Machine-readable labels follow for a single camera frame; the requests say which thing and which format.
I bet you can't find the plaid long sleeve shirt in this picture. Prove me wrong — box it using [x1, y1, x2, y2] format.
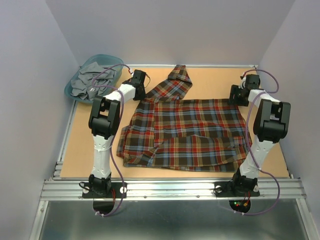
[116, 65, 251, 172]

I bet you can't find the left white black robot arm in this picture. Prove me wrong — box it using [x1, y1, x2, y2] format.
[79, 69, 148, 199]

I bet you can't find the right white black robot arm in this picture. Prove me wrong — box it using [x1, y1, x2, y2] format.
[229, 70, 291, 195]

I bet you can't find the grey long sleeve shirt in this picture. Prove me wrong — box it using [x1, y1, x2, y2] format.
[69, 62, 118, 102]

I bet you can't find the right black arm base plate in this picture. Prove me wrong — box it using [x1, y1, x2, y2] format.
[213, 181, 260, 198]

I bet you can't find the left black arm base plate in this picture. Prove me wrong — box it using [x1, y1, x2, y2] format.
[79, 181, 127, 199]

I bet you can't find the aluminium front rail frame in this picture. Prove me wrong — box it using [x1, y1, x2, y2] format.
[30, 103, 319, 240]

